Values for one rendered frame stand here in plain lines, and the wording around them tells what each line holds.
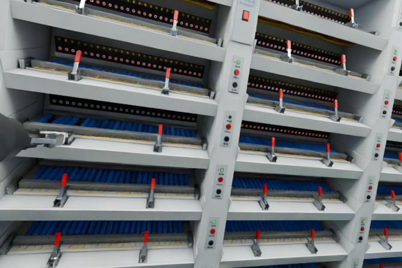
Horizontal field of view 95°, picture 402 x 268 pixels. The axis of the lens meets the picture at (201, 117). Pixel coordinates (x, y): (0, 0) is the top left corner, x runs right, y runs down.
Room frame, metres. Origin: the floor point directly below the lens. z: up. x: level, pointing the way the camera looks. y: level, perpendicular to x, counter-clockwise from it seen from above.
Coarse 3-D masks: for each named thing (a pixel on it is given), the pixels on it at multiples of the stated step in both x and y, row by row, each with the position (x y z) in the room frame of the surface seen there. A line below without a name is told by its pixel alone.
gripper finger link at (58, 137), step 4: (48, 136) 0.36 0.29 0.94; (52, 136) 0.35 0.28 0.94; (56, 136) 0.36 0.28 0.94; (60, 136) 0.41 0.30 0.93; (56, 140) 0.38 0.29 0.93; (60, 140) 0.41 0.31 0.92; (48, 144) 0.35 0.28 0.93; (52, 144) 0.35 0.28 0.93; (56, 144) 0.39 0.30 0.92; (60, 144) 0.42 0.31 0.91
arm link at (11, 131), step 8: (0, 120) 0.26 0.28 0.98; (8, 120) 0.28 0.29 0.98; (0, 128) 0.25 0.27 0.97; (8, 128) 0.27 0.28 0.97; (0, 136) 0.25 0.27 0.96; (8, 136) 0.26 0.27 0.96; (0, 144) 0.25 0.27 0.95; (8, 144) 0.26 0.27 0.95; (0, 152) 0.25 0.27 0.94; (8, 152) 0.27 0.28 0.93; (0, 160) 0.26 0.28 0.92
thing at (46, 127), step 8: (32, 128) 0.56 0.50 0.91; (40, 128) 0.56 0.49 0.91; (48, 128) 0.57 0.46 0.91; (56, 128) 0.57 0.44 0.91; (64, 128) 0.58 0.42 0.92; (72, 128) 0.58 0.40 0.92; (80, 128) 0.59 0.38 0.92; (88, 128) 0.60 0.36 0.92; (96, 128) 0.61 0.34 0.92; (88, 136) 0.58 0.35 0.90; (96, 136) 0.59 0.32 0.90; (104, 136) 0.60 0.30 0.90; (112, 136) 0.62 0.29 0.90; (120, 136) 0.62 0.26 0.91; (128, 136) 0.63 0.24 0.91; (136, 136) 0.63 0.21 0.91; (144, 136) 0.64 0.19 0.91; (152, 136) 0.64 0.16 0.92; (168, 136) 0.66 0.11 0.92; (176, 136) 0.67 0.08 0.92; (184, 136) 0.68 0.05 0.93
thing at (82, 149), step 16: (16, 112) 0.55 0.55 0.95; (32, 112) 0.62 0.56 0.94; (96, 112) 0.70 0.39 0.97; (112, 112) 0.71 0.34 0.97; (80, 144) 0.55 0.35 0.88; (96, 144) 0.57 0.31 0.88; (112, 144) 0.59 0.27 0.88; (128, 144) 0.60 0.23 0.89; (176, 144) 0.67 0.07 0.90; (192, 144) 0.69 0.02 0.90; (208, 144) 0.66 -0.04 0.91; (96, 160) 0.56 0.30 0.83; (112, 160) 0.57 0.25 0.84; (128, 160) 0.58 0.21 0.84; (144, 160) 0.59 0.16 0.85; (160, 160) 0.60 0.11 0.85; (176, 160) 0.61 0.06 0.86; (192, 160) 0.62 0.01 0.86; (208, 160) 0.63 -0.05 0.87
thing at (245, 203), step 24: (240, 192) 0.73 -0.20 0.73; (264, 192) 0.71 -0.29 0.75; (288, 192) 0.79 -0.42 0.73; (312, 192) 0.82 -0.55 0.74; (336, 192) 0.86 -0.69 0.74; (240, 216) 0.67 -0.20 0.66; (264, 216) 0.69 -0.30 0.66; (288, 216) 0.72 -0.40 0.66; (312, 216) 0.75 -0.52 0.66; (336, 216) 0.78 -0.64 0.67
